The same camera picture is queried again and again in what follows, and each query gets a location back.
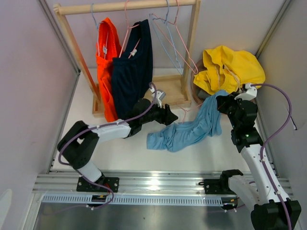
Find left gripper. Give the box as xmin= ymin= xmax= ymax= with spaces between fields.
xmin=141 ymin=101 xmax=178 ymax=126

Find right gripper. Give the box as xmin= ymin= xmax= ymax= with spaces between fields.
xmin=216 ymin=92 xmax=245 ymax=129

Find pink hanger of blue shorts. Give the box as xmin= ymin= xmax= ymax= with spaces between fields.
xmin=178 ymin=103 xmax=202 ymax=124

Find light blue shorts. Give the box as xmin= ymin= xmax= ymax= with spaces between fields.
xmin=146 ymin=90 xmax=229 ymax=152

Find yellow shorts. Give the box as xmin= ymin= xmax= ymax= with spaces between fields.
xmin=202 ymin=46 xmax=266 ymax=84

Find navy blue shorts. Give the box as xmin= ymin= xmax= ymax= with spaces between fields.
xmin=111 ymin=19 xmax=153 ymax=119

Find blue hanger of grey shorts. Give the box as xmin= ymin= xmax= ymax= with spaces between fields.
xmin=149 ymin=0 xmax=183 ymax=74

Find pink hanger of yellow shorts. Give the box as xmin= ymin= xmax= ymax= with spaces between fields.
xmin=152 ymin=0 xmax=200 ymax=75

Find pink hanger of navy shorts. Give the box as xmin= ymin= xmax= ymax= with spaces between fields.
xmin=118 ymin=0 xmax=138 ymax=58

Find grey shorts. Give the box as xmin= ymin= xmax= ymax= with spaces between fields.
xmin=196 ymin=89 xmax=211 ymax=101

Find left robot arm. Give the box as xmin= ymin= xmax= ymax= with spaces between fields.
xmin=57 ymin=99 xmax=178 ymax=193

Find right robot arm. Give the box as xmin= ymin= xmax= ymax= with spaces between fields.
xmin=199 ymin=95 xmax=301 ymax=230

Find orange shorts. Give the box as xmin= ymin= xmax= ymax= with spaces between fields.
xmin=96 ymin=17 xmax=121 ymax=122

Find blue hanger under orange shorts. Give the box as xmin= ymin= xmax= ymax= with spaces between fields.
xmin=91 ymin=3 xmax=107 ymax=58

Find wooden clothes rack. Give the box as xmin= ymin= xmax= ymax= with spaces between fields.
xmin=53 ymin=0 xmax=201 ymax=118

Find translucent pink basket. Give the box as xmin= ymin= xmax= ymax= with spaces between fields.
xmin=190 ymin=59 xmax=257 ymax=108

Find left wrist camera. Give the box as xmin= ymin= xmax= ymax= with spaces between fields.
xmin=149 ymin=82 xmax=166 ymax=108

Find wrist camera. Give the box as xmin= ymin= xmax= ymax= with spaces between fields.
xmin=149 ymin=82 xmax=166 ymax=108
xmin=235 ymin=83 xmax=257 ymax=101

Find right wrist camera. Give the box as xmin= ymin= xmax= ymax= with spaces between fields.
xmin=235 ymin=83 xmax=257 ymax=101

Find perforated cable duct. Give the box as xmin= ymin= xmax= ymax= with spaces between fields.
xmin=42 ymin=194 xmax=224 ymax=207

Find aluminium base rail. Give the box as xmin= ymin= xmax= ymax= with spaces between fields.
xmin=32 ymin=170 xmax=291 ymax=194

